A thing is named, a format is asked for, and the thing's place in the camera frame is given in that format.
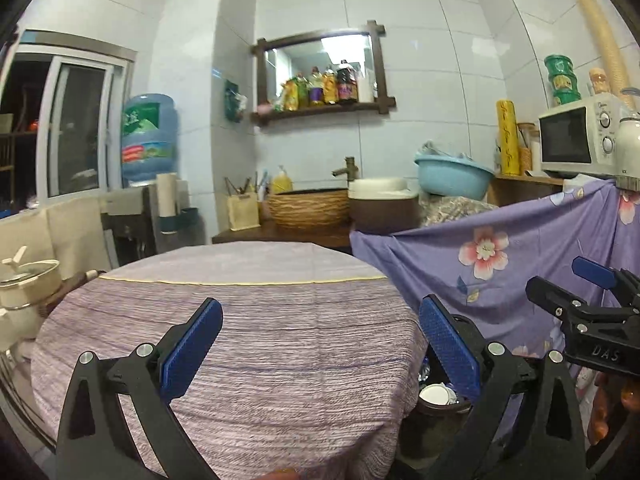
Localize wooden framed mirror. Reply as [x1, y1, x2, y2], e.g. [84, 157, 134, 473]
[250, 20, 391, 114]

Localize green instant noodle cups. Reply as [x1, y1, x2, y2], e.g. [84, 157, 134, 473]
[544, 54, 582, 105]

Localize paper towel roll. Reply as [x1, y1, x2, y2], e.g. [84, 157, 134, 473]
[156, 172, 179, 235]

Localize blue water jug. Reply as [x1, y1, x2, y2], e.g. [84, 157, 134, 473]
[120, 93, 179, 186]

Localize light blue plastic basin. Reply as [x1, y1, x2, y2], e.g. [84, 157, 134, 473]
[414, 153, 495, 200]

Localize wooden wall shelf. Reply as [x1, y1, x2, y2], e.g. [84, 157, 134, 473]
[250, 96, 397, 127]

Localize purple floral cloth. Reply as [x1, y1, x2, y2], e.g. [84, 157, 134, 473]
[350, 181, 639, 356]

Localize woven basket sink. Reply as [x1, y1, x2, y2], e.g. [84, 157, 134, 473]
[267, 188, 349, 231]

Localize right hand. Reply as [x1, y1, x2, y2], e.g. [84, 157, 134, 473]
[587, 373, 639, 445]

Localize dark wooden counter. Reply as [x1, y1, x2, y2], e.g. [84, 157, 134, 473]
[212, 220, 352, 254]

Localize bronze faucet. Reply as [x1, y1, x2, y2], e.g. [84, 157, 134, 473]
[332, 156, 359, 182]

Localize white microwave oven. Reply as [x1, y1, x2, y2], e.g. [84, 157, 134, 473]
[538, 92, 631, 177]

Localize yellow soap dispenser bottle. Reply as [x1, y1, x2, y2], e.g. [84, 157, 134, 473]
[270, 166, 293, 195]

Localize yellow wrap roll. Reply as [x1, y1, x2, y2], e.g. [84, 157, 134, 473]
[496, 100, 521, 176]

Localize window with white frame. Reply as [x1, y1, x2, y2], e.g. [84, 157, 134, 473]
[1, 29, 137, 214]

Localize green wall pouch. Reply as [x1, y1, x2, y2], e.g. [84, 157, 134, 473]
[224, 79, 247, 124]

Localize dark brown trash bin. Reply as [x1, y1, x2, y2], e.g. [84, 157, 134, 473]
[396, 347, 472, 468]

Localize white cooking pot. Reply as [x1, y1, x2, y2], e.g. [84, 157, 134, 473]
[1, 245, 62, 339]

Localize brown white rice cooker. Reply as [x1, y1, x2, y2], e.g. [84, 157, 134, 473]
[348, 178, 420, 235]

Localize beige utensil holder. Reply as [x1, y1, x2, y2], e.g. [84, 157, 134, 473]
[227, 193, 260, 232]

